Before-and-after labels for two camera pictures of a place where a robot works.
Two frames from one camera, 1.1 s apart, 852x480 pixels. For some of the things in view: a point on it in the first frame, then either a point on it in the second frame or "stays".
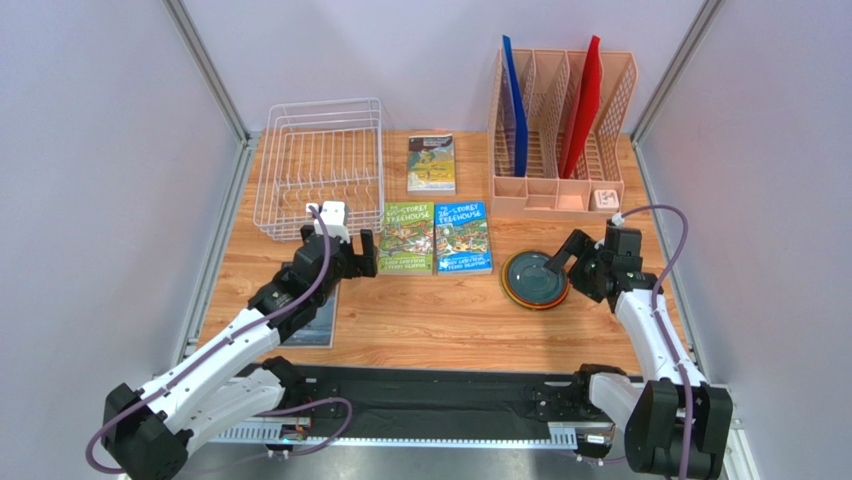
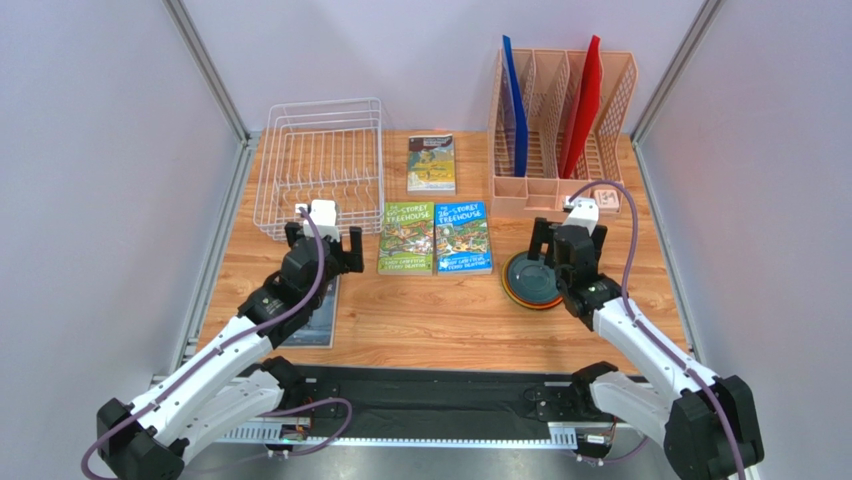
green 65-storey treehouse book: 407,244 stays
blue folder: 520,120 stays
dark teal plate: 530,283 stays
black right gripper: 583,267 → 559,236
